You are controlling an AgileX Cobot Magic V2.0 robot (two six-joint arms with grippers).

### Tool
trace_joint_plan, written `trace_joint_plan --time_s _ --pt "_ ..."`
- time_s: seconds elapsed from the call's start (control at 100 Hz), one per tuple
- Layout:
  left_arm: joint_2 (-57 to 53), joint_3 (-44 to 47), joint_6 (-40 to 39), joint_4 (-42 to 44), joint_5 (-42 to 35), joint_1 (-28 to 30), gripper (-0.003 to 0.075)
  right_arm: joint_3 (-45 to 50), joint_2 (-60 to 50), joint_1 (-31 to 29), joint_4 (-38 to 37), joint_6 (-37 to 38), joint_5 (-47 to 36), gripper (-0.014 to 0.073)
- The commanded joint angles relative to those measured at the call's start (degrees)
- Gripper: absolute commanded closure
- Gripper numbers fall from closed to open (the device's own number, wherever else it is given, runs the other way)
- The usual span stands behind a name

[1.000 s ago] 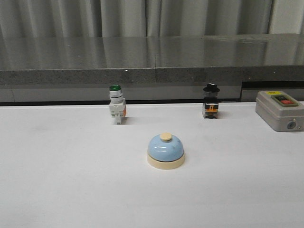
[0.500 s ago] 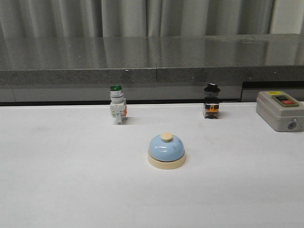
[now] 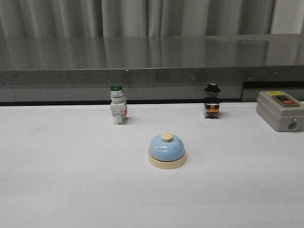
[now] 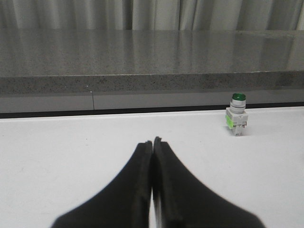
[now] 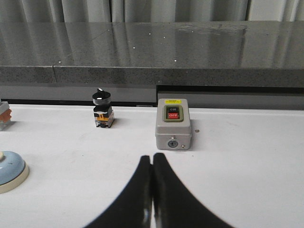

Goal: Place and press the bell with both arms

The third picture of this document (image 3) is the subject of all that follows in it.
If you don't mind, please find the blue and cream desk bell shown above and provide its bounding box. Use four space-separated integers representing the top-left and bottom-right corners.
148 133 186 170

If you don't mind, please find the grey stone counter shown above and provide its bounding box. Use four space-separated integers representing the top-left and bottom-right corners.
0 34 304 105

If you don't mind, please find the grey curtain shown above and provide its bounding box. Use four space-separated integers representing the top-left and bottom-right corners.
0 0 304 38

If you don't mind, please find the green pushbutton switch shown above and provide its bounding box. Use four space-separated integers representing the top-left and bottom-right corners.
110 85 127 124

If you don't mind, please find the black selector switch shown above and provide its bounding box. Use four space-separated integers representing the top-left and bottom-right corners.
203 83 221 119

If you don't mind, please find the grey start-stop switch box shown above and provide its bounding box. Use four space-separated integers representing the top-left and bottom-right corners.
256 91 304 132

